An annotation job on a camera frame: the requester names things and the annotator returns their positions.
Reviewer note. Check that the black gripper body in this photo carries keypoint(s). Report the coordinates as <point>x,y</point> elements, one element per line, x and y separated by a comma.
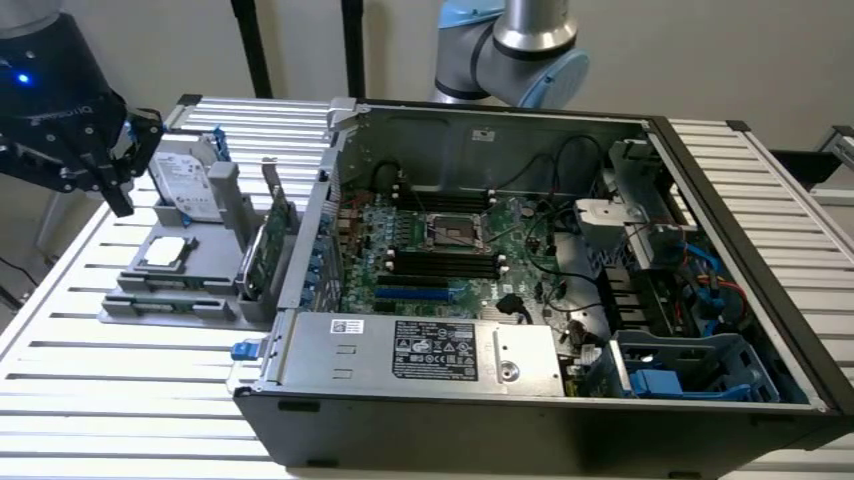
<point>56,110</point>

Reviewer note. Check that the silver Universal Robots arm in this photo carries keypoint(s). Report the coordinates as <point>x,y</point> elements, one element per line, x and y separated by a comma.
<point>507,60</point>

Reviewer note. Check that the green RAM stick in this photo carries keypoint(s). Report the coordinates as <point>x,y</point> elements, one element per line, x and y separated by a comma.
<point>162,305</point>

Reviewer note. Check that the black RAM slot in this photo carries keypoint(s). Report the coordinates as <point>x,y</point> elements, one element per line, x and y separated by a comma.
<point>443,267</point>
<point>443,261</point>
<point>443,202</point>
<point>443,273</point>
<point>443,255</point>
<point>443,191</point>
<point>443,207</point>
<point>443,197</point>

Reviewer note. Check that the black expansion slot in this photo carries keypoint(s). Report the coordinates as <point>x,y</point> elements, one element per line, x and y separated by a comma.
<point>409,282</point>

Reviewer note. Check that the blue expansion slot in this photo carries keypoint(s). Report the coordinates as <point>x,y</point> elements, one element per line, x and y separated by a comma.
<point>409,293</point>

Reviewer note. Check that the silver hard disk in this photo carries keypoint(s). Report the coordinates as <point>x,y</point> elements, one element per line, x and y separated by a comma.
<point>182,177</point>

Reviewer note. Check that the silver CPU chip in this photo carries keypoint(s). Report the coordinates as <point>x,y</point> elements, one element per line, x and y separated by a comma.
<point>166,250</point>

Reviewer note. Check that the grey parts rack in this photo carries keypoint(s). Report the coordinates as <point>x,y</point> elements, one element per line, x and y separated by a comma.
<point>169,310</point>

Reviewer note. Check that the black stand pole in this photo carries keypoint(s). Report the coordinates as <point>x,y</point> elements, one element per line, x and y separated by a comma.
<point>352,50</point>
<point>252,50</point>

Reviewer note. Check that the green graphics card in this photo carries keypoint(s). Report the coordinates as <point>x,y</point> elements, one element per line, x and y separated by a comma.
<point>272,235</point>

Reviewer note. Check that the blue case latch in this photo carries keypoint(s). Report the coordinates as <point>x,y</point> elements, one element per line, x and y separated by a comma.
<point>245,350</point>

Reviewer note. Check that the silver power supply unit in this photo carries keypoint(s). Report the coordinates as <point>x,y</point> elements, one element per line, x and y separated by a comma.
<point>373,360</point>

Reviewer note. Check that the metal CPU socket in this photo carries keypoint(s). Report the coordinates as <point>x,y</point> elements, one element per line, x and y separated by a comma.
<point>455,231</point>

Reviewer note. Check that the green motherboard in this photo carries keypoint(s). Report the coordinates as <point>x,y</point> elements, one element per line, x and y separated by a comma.
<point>513,255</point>

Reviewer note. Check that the black open PC case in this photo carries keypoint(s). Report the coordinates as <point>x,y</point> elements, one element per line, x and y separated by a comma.
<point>467,430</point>

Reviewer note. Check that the metal drive cage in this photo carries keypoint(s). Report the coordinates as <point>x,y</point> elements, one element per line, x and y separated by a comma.
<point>629,200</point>

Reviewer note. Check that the black fan shroud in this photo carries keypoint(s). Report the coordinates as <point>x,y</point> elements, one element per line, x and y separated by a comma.
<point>629,305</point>

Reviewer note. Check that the blue plastic disk bay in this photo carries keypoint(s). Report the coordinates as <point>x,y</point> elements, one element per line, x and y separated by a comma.
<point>707,350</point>

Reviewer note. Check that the aluminium side table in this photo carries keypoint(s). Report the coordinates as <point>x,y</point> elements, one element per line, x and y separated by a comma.
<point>836,150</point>

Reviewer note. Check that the blue disk bracket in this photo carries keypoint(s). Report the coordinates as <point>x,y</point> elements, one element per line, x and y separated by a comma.
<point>218,145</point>

